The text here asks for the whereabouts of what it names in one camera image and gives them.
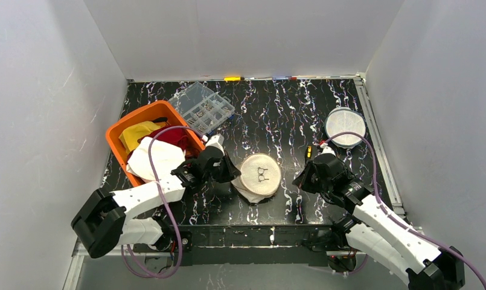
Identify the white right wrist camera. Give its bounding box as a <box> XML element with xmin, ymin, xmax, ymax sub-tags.
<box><xmin>320</xmin><ymin>143</ymin><xmax>336</xmax><ymax>156</ymax></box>

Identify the plain white bra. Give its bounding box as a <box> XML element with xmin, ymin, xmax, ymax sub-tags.
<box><xmin>126</xmin><ymin>137</ymin><xmax>185</xmax><ymax>183</ymax></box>

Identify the yellow cloth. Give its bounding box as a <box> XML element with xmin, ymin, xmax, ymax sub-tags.
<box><xmin>118</xmin><ymin>121</ymin><xmax>167</xmax><ymax>154</ymax></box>

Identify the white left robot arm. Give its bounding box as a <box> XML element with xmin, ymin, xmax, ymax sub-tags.
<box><xmin>71</xmin><ymin>146</ymin><xmax>241</xmax><ymax>259</ymax></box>

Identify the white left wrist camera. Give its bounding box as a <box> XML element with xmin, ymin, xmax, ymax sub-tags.
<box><xmin>205</xmin><ymin>134</ymin><xmax>224</xmax><ymax>152</ymax></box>

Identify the crimson red bra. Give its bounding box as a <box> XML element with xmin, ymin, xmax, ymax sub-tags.
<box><xmin>156</xmin><ymin>129</ymin><xmax>194</xmax><ymax>150</ymax></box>

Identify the white mesh bag blue trim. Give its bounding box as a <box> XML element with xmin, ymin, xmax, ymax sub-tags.
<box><xmin>324</xmin><ymin>107</ymin><xmax>366</xmax><ymax>149</ymax></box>

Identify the orange plastic basin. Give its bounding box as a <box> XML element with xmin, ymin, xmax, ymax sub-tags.
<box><xmin>105</xmin><ymin>100</ymin><xmax>189</xmax><ymax>187</ymax></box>

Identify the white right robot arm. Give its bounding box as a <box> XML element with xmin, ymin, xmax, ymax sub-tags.
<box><xmin>293</xmin><ymin>153</ymin><xmax>465</xmax><ymax>289</ymax></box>

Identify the clear plastic screw box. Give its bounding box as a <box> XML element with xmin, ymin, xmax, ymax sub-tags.
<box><xmin>168</xmin><ymin>82</ymin><xmax>235</xmax><ymax>135</ymax></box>

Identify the white mesh bag beige trim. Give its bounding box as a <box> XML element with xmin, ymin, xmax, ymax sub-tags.
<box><xmin>231</xmin><ymin>153</ymin><xmax>282</xmax><ymax>204</ymax></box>

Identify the yellow marker on wall edge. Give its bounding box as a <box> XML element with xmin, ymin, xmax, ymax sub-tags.
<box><xmin>223</xmin><ymin>76</ymin><xmax>244</xmax><ymax>82</ymax></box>

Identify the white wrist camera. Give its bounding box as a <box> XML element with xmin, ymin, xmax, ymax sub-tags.
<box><xmin>320</xmin><ymin>143</ymin><xmax>336</xmax><ymax>156</ymax></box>
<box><xmin>205</xmin><ymin>134</ymin><xmax>224</xmax><ymax>152</ymax></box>

